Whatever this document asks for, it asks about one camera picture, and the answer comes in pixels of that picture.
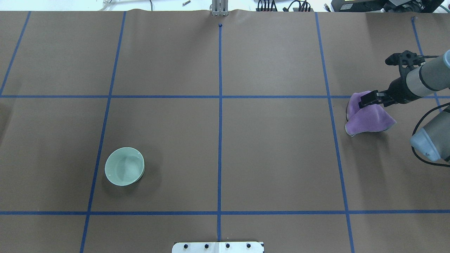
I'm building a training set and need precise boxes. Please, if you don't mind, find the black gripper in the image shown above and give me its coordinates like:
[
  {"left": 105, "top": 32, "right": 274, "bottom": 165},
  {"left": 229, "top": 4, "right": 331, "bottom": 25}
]
[{"left": 358, "top": 78, "right": 413, "bottom": 109}]

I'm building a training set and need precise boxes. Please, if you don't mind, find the purple cloth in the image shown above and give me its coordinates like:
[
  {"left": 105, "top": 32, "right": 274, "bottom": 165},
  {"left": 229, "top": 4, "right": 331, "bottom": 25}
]
[{"left": 345, "top": 91, "right": 397, "bottom": 136}]

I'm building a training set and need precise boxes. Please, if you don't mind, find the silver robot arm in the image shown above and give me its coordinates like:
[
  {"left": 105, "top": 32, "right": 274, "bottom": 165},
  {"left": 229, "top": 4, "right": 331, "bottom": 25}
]
[{"left": 345, "top": 50, "right": 449, "bottom": 168}]

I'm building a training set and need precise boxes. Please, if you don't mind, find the mint green bowl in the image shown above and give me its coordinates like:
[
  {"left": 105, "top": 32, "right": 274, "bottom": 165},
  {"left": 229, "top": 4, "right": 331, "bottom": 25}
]
[{"left": 104, "top": 147, "right": 145, "bottom": 186}]

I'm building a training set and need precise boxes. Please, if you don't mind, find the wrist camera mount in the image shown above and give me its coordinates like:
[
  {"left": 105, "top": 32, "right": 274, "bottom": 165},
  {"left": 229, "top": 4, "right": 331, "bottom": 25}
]
[{"left": 385, "top": 50, "right": 438, "bottom": 77}]

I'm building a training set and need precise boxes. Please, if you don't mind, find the aluminium frame post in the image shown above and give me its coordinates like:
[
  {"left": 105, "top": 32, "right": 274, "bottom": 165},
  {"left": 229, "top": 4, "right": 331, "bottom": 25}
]
[{"left": 210, "top": 0, "right": 229, "bottom": 17}]

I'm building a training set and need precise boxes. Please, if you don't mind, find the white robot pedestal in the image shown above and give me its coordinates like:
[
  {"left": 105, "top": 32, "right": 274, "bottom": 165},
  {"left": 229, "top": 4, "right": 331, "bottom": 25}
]
[{"left": 172, "top": 241, "right": 265, "bottom": 253}]

